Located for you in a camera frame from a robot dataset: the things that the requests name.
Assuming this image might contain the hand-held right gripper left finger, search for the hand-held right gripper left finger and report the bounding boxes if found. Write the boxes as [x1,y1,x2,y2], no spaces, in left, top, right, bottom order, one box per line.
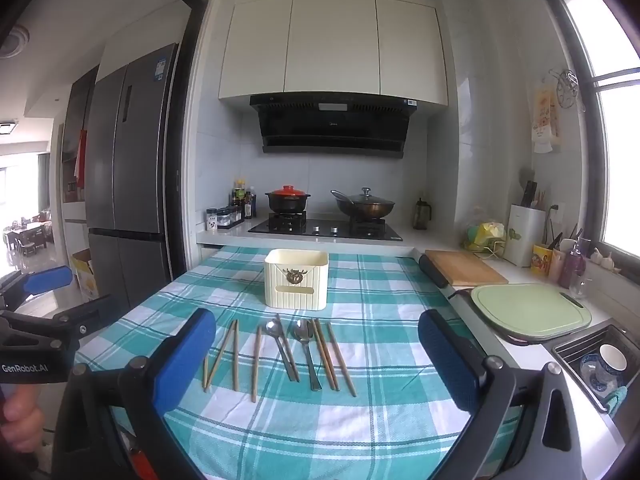
[50,308,217,480]

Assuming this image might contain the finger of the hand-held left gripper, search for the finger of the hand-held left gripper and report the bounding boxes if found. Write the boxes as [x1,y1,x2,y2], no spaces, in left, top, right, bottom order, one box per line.
[0,266,74,312]
[50,294,115,347]

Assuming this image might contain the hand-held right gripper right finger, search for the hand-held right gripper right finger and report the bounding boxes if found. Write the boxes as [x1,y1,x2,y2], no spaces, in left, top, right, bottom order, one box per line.
[417,308,586,480]

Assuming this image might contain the cream ribbed utensil box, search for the cream ribbed utensil box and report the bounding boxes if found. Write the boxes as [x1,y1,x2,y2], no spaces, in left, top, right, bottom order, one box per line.
[263,248,330,309]

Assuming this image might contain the person's left hand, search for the person's left hand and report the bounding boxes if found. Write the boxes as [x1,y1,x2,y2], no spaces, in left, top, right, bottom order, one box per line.
[0,385,51,461]

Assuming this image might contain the cardboard box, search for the cardboard box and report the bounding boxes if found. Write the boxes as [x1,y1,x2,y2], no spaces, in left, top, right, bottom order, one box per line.
[71,249,99,302]

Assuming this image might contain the dining table with chairs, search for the dining table with chairs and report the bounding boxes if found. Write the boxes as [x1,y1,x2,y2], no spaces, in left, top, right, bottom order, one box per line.
[2,220,56,261]

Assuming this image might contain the dark grey tray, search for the dark grey tray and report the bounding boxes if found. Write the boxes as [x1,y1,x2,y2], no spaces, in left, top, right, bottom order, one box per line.
[451,287,596,346]

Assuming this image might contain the teal plaid tablecloth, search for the teal plaid tablecloth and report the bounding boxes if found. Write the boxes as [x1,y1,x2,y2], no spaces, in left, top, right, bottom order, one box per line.
[75,246,526,480]

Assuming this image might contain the black rolled mat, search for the black rolled mat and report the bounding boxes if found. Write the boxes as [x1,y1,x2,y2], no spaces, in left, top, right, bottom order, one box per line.
[419,255,449,289]

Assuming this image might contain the steel spoon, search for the steel spoon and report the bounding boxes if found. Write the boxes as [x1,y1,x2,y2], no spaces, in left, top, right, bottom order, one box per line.
[265,320,297,382]
[294,320,323,392]

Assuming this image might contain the wooden cutting board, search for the wooden cutting board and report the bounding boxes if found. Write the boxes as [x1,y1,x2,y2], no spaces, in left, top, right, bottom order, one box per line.
[425,250,509,287]

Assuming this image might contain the green cutting board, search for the green cutting board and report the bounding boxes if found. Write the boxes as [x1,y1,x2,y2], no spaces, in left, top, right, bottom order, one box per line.
[471,284,592,336]

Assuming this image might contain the steel sink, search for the steel sink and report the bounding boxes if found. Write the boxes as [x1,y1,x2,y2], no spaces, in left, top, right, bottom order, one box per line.
[552,325,632,413]

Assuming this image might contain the red hanging cloth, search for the red hanging cloth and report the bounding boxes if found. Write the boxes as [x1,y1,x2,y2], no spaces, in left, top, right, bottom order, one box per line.
[75,130,89,189]

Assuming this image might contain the yellow green plastic bags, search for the yellow green plastic bags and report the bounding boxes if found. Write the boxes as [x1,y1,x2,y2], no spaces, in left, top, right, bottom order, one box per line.
[465,220,507,253]

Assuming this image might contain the yellow printed cup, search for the yellow printed cup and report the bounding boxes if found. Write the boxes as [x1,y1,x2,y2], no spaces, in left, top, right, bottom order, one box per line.
[531,244,554,277]

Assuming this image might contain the white knife holder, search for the white knife holder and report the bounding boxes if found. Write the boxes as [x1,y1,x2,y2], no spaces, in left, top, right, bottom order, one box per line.
[504,204,547,267]

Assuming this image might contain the glass jug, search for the glass jug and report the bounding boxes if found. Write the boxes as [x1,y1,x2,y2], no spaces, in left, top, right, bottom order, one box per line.
[413,197,432,231]

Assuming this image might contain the grey refrigerator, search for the grey refrigerator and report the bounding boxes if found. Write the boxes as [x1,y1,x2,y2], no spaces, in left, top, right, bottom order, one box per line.
[85,42,180,311]

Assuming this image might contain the purple bottle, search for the purple bottle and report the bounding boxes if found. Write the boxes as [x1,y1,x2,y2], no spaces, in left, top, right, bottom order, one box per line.
[560,240,586,288]

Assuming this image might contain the white cup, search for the white cup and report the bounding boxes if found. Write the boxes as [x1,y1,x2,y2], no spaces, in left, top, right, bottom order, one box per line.
[597,344,627,386]

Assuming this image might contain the wok with glass lid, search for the wok with glass lid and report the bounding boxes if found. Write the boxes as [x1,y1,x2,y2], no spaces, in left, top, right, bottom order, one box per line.
[330,187,396,221]

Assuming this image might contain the black gas hob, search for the black gas hob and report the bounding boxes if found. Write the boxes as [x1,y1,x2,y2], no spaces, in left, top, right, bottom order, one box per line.
[248,216,403,242]

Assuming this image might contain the teal dish cloth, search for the teal dish cloth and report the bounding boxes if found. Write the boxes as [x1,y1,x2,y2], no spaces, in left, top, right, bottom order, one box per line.
[607,386,629,416]

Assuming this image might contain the black clay pot red lid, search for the black clay pot red lid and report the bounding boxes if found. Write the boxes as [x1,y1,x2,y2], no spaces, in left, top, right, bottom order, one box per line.
[265,185,311,214]

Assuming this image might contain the round ceiling vent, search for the round ceiling vent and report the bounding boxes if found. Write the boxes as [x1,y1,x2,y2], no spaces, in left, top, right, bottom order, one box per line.
[0,25,30,57]

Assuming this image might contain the hanging printed bag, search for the hanging printed bag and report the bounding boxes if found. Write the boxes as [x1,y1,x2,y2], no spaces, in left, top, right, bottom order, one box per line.
[532,85,560,153]

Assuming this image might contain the black range hood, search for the black range hood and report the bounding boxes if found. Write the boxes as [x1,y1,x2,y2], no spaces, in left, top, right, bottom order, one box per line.
[249,94,418,159]

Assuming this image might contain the window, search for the window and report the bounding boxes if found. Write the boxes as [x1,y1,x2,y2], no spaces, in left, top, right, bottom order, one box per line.
[556,0,640,266]

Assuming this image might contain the hanging metal steamer rack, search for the hanging metal steamer rack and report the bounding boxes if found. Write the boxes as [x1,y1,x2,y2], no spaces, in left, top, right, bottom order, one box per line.
[556,71,587,112]

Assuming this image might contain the black door frame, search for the black door frame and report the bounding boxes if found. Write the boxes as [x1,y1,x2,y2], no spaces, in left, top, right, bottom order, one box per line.
[165,0,212,281]

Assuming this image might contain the white wall cabinet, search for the white wall cabinet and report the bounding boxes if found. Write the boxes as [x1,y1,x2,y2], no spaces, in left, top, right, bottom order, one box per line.
[218,0,448,107]

